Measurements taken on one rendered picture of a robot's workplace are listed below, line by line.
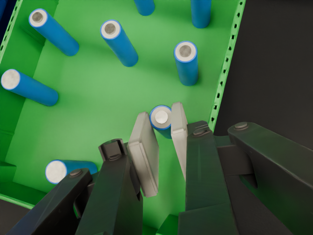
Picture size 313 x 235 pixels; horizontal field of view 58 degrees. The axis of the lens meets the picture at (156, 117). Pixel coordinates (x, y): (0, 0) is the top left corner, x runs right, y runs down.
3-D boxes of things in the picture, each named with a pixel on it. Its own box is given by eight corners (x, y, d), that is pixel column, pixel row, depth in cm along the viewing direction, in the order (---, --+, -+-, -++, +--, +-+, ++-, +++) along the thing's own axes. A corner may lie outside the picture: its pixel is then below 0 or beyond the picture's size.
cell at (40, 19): (76, 58, 30) (42, 28, 23) (60, 54, 30) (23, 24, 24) (81, 41, 30) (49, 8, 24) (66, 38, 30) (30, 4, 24)
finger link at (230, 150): (191, 156, 12) (262, 137, 11) (185, 123, 17) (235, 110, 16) (200, 188, 12) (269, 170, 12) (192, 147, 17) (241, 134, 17)
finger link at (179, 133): (170, 133, 13) (185, 128, 13) (171, 103, 20) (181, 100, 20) (187, 188, 14) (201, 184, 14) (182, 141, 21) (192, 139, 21)
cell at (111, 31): (135, 68, 29) (117, 40, 22) (119, 65, 29) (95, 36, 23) (140, 51, 29) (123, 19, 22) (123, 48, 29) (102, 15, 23)
